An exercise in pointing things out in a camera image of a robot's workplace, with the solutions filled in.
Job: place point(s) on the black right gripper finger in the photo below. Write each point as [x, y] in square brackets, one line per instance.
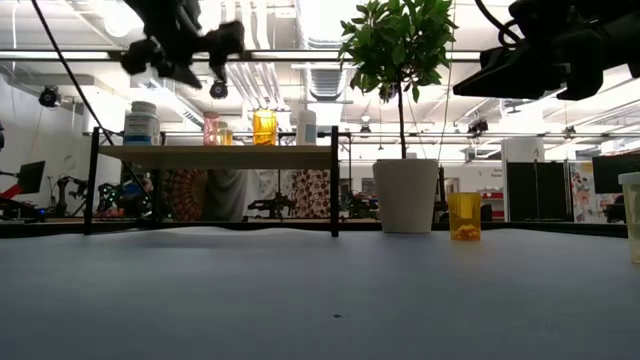
[510, 75]

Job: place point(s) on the pink vial with white cap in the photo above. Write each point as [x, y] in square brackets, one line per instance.
[211, 130]

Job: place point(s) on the large white bottle blue label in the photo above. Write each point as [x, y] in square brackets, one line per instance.
[141, 127]

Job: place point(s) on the orange vial with white cap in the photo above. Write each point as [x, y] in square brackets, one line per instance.
[230, 137]

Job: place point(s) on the orange pill vial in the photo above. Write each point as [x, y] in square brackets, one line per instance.
[264, 127]
[464, 215]

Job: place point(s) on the small white plastic bottle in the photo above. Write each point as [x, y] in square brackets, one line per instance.
[307, 127]

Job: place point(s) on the black background robot arm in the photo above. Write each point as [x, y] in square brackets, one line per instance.
[272, 205]

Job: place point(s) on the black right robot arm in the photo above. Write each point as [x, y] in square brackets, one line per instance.
[625, 35]

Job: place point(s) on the wooden shelf with black legs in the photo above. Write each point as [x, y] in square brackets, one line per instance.
[225, 157]

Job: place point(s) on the brown mandala patterned cloth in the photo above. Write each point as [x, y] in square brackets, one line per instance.
[185, 195]

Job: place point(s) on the tall black cabinet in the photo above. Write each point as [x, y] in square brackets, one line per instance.
[537, 190]

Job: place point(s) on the grey hanging cloth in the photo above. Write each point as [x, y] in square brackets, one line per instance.
[227, 195]

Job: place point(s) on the floral poster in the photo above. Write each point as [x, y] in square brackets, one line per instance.
[582, 192]

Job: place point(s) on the wide black monitor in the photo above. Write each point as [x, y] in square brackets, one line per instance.
[615, 174]

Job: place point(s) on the green plant in white pot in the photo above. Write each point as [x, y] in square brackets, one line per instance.
[405, 195]

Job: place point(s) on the white cloth with brown circles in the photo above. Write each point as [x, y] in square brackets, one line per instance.
[311, 192]

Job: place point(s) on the small black monitor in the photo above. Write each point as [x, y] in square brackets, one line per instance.
[31, 176]

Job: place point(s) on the blue-grey table mat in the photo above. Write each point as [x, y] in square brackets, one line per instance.
[300, 300]

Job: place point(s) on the black ceiling camera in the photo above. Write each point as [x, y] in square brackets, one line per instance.
[49, 96]
[218, 90]

